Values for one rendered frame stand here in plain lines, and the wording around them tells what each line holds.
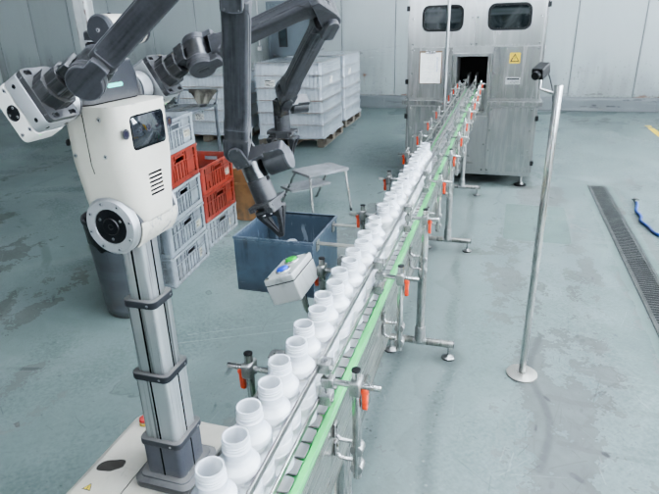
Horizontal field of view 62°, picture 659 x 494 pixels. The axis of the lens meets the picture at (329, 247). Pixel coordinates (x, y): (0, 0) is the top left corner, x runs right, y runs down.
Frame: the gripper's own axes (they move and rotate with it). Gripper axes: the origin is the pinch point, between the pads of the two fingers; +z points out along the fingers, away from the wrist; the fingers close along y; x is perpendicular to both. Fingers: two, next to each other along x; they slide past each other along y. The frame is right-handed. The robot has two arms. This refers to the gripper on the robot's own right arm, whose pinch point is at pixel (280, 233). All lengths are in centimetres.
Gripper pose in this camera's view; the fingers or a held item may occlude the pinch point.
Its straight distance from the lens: 136.9
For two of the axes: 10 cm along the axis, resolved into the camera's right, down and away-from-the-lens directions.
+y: 2.9, -3.7, 8.8
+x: -8.9, 2.4, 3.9
